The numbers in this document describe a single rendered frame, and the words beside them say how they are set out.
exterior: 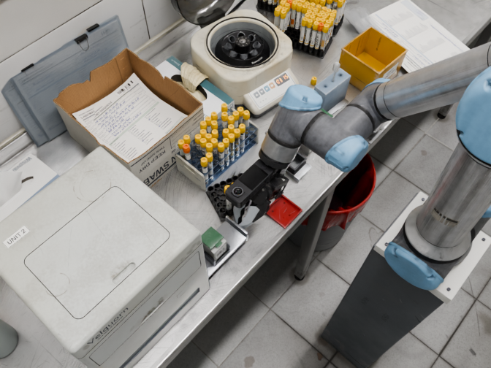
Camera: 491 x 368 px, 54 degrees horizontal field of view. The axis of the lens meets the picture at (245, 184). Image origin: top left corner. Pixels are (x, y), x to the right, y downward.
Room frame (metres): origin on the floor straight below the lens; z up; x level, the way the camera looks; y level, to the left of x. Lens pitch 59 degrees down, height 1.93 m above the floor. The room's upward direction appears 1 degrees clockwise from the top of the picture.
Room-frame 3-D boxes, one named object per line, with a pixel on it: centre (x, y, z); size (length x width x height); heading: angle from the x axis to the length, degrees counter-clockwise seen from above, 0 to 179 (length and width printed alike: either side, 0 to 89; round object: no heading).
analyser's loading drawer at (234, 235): (0.42, 0.08, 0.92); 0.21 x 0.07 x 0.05; 139
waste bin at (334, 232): (0.96, -0.29, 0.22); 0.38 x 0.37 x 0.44; 139
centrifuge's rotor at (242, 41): (1.02, 0.02, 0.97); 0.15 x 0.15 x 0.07
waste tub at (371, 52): (1.02, -0.35, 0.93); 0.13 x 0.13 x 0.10; 45
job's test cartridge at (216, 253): (0.43, 0.07, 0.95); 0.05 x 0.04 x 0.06; 49
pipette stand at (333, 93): (0.90, -0.22, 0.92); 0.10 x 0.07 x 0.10; 134
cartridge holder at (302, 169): (0.69, -0.12, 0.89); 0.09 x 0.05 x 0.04; 49
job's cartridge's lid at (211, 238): (0.43, 0.07, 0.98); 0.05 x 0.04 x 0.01; 49
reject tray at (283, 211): (0.56, -0.09, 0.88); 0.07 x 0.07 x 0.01; 49
